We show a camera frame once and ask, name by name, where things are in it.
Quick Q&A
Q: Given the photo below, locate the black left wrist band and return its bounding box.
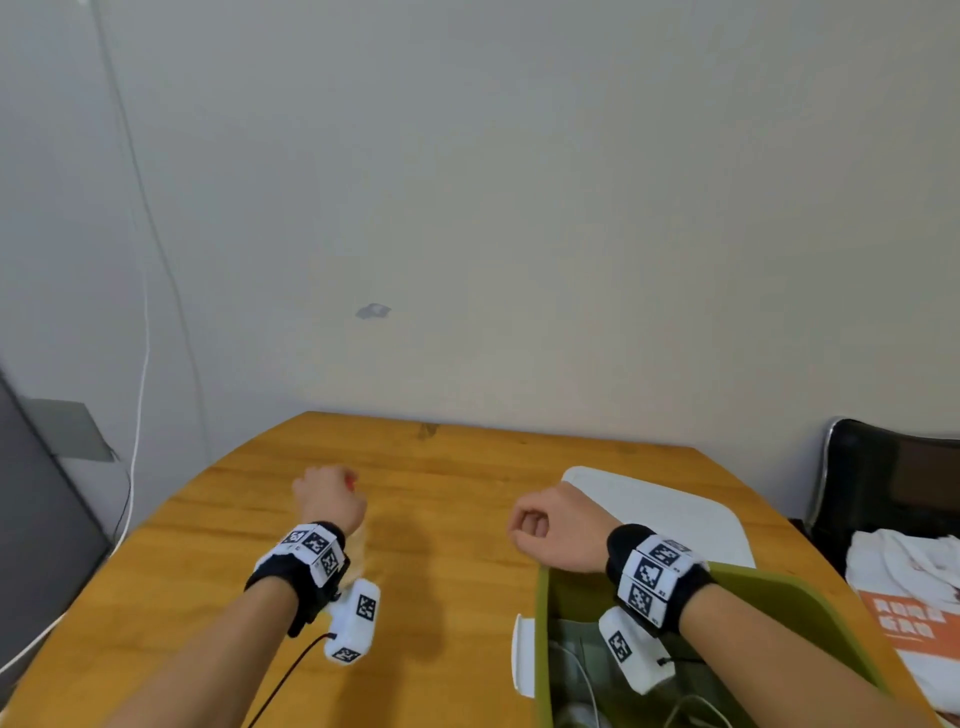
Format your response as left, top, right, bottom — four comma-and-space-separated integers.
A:
244, 521, 352, 639

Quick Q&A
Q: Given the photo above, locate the green plastic storage bin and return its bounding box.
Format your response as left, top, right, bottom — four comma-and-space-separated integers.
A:
512, 562, 894, 728

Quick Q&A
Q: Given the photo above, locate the black left camera cable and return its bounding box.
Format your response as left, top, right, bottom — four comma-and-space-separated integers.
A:
245, 631, 339, 728

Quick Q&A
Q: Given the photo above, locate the person's right forearm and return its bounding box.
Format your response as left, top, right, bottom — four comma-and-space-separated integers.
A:
678, 583, 939, 728

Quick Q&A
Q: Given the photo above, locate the black office chair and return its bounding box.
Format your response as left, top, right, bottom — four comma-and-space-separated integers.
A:
806, 418, 960, 575

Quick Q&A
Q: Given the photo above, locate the person's right hand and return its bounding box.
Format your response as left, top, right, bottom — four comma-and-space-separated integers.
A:
507, 481, 623, 574

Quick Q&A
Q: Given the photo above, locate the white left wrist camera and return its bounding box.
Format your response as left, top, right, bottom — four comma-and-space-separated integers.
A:
323, 577, 382, 667

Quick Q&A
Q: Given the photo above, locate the black right wrist band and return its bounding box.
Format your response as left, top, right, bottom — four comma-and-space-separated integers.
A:
604, 523, 718, 637

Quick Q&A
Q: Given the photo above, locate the black wrist band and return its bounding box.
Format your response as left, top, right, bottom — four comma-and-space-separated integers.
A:
244, 521, 352, 639
604, 523, 718, 637

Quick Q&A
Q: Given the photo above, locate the white packaged shirt orange label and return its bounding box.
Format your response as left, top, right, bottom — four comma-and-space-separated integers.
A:
845, 528, 960, 728

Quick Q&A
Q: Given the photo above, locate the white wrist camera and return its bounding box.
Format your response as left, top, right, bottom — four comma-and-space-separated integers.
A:
597, 605, 676, 697
323, 577, 382, 667

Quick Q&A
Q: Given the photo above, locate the person's left hand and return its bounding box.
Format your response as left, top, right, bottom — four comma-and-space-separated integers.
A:
290, 464, 369, 536

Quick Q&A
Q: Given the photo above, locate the white bin lid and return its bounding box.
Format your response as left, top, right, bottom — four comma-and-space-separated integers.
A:
560, 465, 757, 571

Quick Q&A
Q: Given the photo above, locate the white charging cable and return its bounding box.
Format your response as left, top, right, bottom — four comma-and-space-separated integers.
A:
551, 641, 736, 728

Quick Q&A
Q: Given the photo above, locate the white wall cable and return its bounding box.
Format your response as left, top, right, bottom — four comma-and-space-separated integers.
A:
0, 247, 151, 676

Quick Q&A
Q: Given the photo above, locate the clear bottle with red cap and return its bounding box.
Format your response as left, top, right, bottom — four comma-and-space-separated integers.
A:
341, 469, 372, 579

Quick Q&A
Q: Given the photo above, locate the person's left forearm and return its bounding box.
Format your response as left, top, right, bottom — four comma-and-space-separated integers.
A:
104, 575, 301, 728

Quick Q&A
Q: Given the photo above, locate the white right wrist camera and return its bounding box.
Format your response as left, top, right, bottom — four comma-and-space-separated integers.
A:
597, 605, 676, 697

